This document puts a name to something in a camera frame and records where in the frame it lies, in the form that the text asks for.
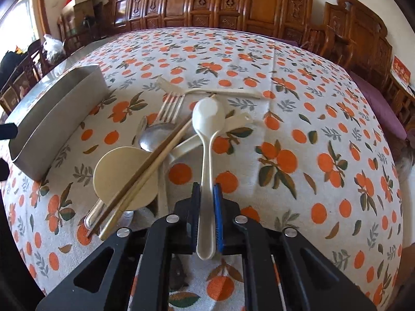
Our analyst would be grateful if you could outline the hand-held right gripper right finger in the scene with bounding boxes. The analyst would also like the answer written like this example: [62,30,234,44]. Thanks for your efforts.
[212,183,378,311]

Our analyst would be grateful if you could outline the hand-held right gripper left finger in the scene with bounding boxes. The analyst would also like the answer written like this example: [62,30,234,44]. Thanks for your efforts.
[35,181,202,311]

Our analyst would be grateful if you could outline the stainless steel tray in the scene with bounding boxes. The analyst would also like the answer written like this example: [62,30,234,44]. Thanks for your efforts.
[6,65,109,181]

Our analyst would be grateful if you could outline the brown wooden chopstick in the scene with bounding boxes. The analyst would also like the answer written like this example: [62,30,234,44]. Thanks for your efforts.
[98,121,195,242]
[87,117,193,238]

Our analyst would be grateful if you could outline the metal spoon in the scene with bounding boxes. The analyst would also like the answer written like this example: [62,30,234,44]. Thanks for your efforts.
[85,122,177,232]
[118,117,149,232]

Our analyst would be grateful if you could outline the cream round rice paddle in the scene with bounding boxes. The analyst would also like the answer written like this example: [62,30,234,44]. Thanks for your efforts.
[92,112,253,211]

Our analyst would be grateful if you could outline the long white plastic spoon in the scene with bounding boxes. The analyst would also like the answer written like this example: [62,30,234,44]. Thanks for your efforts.
[192,98,226,260]

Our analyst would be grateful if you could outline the metal fork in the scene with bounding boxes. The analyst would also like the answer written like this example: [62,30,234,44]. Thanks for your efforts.
[156,91,186,216]

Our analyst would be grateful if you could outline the white plastic fork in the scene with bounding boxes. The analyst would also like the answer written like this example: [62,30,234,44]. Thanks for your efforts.
[155,77,264,99]

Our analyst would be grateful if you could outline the dark wooden chair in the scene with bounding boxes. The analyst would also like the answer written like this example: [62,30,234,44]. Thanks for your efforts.
[0,48,46,114]

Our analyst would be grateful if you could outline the white plastic bag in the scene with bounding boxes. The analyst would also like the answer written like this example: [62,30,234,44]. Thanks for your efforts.
[43,34,67,62]

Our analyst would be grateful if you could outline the window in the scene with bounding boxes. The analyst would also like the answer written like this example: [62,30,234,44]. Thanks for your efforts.
[0,0,44,59]

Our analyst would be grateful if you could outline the dark wooden cabinet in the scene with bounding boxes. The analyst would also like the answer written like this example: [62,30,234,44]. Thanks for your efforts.
[57,5,107,55]

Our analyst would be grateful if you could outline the cardboard box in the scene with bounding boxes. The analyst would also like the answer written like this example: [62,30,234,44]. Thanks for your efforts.
[61,0,97,17]

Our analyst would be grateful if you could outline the orange fruit print tablecloth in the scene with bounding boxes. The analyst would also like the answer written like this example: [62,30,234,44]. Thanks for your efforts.
[0,27,406,311]

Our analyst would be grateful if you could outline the purple seat cushion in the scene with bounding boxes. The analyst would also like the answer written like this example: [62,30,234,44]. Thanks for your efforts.
[348,69,407,140]
[277,37,303,48]

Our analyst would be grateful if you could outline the grey fluffy duster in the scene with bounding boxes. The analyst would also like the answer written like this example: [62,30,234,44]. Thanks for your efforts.
[394,144,415,185]

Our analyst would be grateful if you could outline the carved wooden bench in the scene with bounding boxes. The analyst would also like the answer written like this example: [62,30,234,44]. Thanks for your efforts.
[101,0,325,39]
[305,0,415,130]

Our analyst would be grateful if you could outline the wooden side table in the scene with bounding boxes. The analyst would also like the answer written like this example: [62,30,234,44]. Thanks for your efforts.
[386,71,415,127]

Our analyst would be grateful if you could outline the red calendar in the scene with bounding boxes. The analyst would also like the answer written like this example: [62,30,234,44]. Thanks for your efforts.
[391,55,412,83]

